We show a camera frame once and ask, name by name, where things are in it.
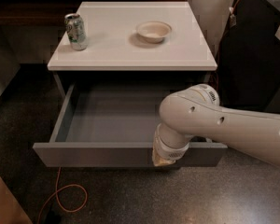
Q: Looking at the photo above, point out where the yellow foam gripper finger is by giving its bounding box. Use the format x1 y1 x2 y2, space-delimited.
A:
152 148 175 167

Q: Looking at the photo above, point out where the white nightstand cabinet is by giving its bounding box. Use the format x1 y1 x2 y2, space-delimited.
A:
47 1 218 101

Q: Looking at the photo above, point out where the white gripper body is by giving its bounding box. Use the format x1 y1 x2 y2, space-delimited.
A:
153 123 193 161

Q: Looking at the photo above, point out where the silver green soda can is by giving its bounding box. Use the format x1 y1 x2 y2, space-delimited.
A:
64 13 88 50

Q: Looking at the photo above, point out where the white paper bowl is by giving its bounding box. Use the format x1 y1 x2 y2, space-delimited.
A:
136 21 172 44

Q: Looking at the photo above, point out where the brown cardboard box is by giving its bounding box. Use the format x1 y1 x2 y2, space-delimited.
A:
0 176 32 224

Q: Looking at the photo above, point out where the orange cable on right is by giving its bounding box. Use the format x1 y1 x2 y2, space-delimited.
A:
208 0 280 91

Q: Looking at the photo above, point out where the grey top drawer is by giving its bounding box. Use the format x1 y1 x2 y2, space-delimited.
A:
32 77 229 168

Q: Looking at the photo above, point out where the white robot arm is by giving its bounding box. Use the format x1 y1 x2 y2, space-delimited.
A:
152 84 280 167

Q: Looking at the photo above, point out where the orange extension cable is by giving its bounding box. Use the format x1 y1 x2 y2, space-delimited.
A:
36 167 89 224

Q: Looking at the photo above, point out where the black cabinet on right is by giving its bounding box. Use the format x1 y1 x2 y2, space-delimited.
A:
217 0 280 114

